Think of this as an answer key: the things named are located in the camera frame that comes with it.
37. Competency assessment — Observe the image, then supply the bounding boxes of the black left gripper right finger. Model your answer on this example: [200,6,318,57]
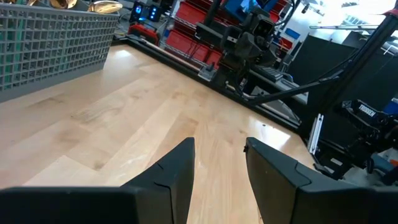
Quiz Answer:
[243,136,398,224]

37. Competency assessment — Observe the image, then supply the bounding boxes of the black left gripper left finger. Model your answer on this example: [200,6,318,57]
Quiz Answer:
[0,136,196,224]

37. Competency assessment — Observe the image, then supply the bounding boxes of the black keyboard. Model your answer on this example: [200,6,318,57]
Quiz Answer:
[257,64,284,82]

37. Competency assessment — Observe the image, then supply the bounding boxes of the red storage bins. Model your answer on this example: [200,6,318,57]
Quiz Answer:
[164,0,223,68]

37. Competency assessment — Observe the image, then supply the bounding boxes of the white aluminium extrusion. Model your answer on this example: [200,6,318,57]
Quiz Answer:
[307,113,325,156]

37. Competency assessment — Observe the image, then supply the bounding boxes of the red plastic object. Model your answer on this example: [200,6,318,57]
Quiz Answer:
[127,23,161,46]

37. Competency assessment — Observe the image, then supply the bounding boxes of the black device blue lights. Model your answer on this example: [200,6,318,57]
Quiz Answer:
[131,1,163,23]

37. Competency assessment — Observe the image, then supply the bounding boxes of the grey plastic cutlery basket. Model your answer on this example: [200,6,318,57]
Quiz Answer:
[0,2,121,103]

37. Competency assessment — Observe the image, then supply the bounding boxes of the silver metal mounting bracket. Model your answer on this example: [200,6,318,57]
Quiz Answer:
[198,63,217,82]

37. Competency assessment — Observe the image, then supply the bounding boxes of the black aluminium table frame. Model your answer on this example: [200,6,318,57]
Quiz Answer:
[111,12,398,138]

